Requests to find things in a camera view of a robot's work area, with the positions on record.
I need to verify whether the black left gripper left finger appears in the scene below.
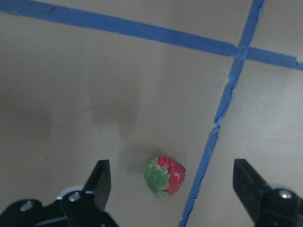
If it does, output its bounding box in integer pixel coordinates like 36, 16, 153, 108
60, 160, 111, 227

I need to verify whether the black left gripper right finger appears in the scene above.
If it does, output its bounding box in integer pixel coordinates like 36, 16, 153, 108
232, 159, 303, 227

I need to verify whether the red strawberry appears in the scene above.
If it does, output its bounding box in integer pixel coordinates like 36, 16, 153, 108
144, 157, 186, 198

